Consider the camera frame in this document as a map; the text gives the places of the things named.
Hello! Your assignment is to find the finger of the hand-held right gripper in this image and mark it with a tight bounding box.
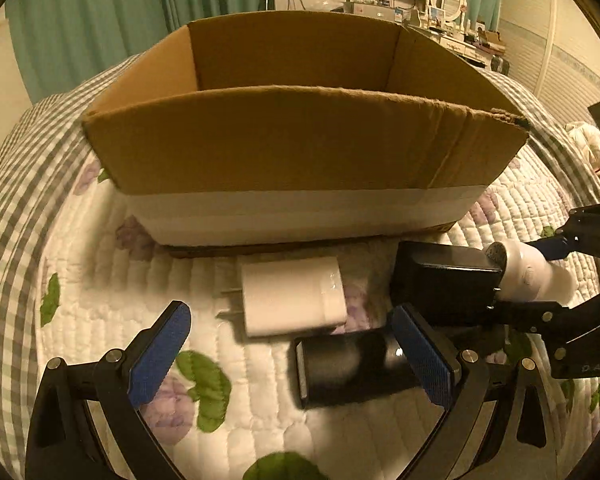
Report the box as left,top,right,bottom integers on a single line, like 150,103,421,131
489,287,600,381
524,202,600,262

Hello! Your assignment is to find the white charger plug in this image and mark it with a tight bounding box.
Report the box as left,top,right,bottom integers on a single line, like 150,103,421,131
216,256,349,339

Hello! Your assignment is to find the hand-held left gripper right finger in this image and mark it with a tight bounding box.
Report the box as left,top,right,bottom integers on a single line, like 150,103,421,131
389,303,581,480

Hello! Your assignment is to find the black cylindrical device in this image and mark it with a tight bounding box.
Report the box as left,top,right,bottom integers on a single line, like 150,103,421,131
293,325,417,410

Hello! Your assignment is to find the cardboard box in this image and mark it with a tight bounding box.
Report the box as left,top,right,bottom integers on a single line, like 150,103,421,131
81,10,531,260

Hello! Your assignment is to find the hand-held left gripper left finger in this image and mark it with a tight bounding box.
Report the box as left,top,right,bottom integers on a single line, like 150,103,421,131
26,300,192,480

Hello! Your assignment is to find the white cylindrical device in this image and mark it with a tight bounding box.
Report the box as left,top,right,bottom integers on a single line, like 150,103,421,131
485,239,579,307

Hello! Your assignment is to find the white crumpled cloth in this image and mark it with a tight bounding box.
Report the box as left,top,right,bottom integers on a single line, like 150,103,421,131
564,120,600,173

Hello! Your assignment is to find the green curtain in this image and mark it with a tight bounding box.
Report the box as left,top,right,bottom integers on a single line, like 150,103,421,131
5,0,274,102

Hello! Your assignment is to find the black power adapter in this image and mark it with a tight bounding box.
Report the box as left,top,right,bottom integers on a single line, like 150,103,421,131
390,240,506,329

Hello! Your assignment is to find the cluttered white dresser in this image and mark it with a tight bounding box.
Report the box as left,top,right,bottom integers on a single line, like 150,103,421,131
330,0,509,69

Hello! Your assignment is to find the floral quilted bedspread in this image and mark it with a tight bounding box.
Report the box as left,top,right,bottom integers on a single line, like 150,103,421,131
0,54,600,480

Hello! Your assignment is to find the white wardrobe door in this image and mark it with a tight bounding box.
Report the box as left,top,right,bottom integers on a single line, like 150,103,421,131
497,0,600,127

